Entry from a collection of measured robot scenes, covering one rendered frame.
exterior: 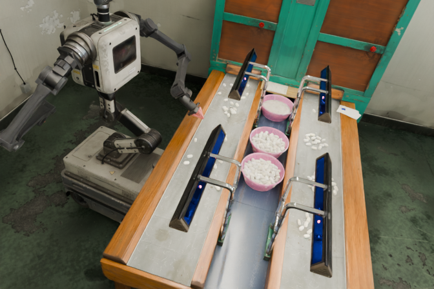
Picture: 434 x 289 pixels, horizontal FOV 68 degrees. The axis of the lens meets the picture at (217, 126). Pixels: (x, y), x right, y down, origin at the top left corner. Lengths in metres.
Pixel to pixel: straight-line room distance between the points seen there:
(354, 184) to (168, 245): 1.16
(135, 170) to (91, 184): 0.32
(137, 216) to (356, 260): 1.09
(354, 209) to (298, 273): 0.54
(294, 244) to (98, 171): 1.34
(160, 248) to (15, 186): 1.69
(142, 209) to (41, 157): 1.65
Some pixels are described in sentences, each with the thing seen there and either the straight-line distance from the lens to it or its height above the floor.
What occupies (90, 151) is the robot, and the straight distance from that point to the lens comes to 2.48.
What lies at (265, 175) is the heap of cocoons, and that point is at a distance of 2.01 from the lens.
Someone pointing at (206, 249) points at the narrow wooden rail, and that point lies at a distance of 1.63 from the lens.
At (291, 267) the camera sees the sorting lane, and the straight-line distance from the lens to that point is 1.70.
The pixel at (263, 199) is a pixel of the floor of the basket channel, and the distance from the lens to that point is 1.97.
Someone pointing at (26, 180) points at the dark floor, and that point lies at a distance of 3.08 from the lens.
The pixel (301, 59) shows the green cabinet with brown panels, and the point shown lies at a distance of 2.70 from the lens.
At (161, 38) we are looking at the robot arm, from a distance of 2.24.
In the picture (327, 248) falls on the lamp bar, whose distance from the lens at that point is 1.36.
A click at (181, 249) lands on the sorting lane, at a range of 1.65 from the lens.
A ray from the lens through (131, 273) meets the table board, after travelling 1.62.
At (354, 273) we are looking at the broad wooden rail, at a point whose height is 0.76.
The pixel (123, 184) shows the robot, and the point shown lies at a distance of 2.24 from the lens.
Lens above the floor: 2.18
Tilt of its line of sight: 40 degrees down
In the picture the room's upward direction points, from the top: 8 degrees clockwise
